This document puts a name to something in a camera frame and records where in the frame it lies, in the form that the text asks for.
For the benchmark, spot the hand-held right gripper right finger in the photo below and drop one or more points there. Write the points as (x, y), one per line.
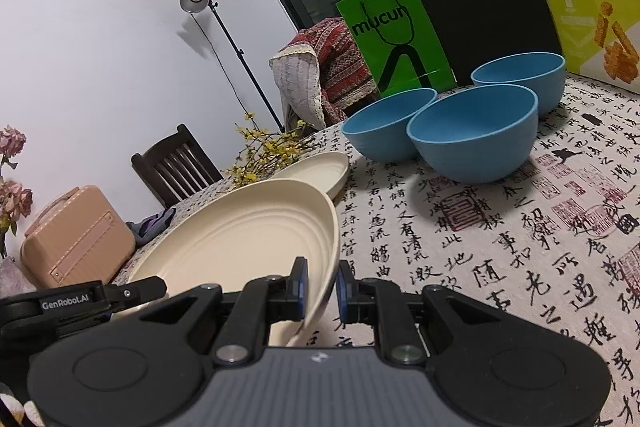
(344, 288)

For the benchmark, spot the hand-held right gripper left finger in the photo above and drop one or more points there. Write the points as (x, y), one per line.
(300, 279)

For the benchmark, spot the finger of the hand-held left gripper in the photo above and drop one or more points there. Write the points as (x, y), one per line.
(142, 292)

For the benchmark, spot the cream round plate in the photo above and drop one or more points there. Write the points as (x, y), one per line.
(240, 232)
(320, 167)

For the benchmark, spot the blue bowl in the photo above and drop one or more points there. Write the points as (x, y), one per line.
(390, 132)
(525, 72)
(475, 142)

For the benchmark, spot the purple cloth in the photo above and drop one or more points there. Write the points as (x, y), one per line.
(152, 227)

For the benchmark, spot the pink hard case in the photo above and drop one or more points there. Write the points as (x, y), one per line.
(75, 242)

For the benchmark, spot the calligraphy printed tablecloth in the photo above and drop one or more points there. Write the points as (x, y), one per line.
(450, 257)

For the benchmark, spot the dried pink flowers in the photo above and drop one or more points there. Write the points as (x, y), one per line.
(12, 197)

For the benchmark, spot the dark wooden chair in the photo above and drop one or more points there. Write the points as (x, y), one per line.
(175, 167)

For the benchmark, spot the yellow flower branch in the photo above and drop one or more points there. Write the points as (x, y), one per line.
(265, 152)

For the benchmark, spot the red patterned throw blanket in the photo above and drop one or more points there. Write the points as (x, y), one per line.
(340, 62)

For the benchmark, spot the green paper bag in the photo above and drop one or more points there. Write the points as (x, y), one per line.
(400, 37)

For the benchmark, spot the yellow-green snack box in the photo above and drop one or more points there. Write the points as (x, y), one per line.
(590, 22)

